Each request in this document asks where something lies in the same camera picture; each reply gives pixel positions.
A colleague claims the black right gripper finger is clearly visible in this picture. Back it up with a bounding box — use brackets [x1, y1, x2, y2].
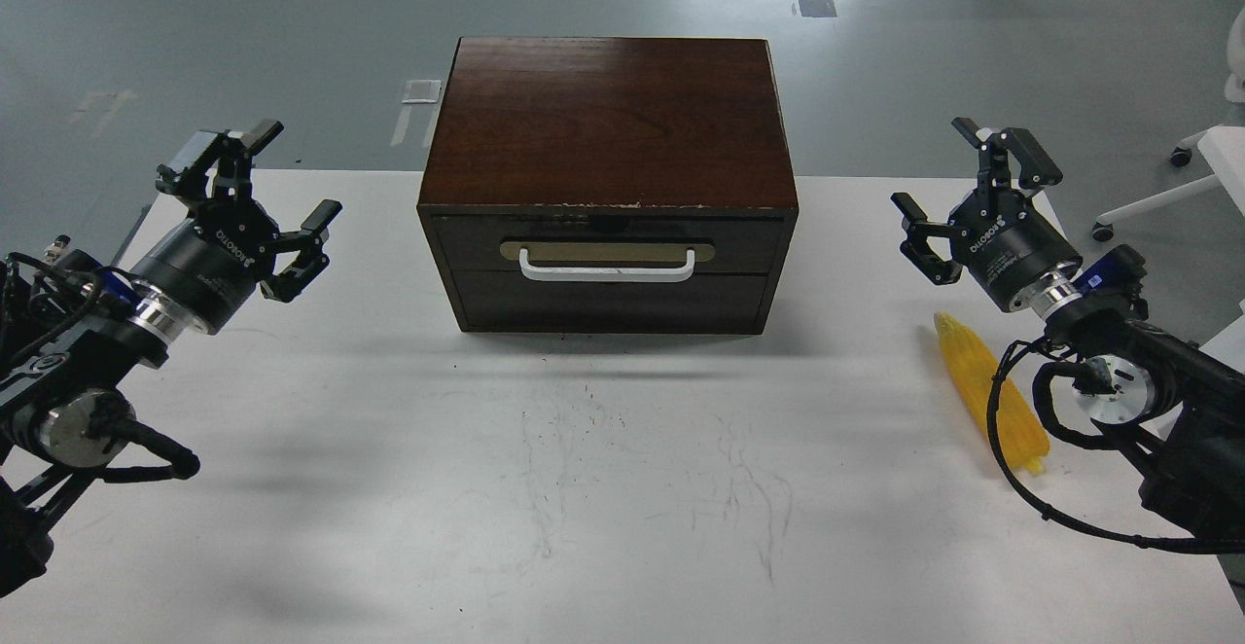
[891, 193, 962, 285]
[951, 118, 1064, 222]

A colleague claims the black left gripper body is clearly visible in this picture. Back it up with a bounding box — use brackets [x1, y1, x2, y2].
[129, 199, 276, 335]

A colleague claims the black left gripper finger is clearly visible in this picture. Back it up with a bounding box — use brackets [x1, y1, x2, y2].
[259, 199, 342, 303]
[156, 120, 284, 217]

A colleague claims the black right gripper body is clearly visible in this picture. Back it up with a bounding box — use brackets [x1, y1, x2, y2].
[950, 189, 1084, 311]

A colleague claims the wooden drawer with white handle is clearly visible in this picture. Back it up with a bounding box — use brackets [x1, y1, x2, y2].
[431, 215, 786, 274]

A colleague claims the yellow corn cob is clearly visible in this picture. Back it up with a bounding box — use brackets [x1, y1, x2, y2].
[934, 311, 1050, 476]

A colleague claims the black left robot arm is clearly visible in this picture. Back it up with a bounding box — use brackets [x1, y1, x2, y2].
[1, 120, 341, 594]

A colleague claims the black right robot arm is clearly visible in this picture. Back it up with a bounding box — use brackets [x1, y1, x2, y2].
[891, 117, 1244, 556]

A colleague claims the dark wooden drawer cabinet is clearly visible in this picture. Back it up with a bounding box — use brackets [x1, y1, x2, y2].
[417, 37, 798, 335]

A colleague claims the white office chair base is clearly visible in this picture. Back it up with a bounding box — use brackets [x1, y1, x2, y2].
[1091, 7, 1245, 242]

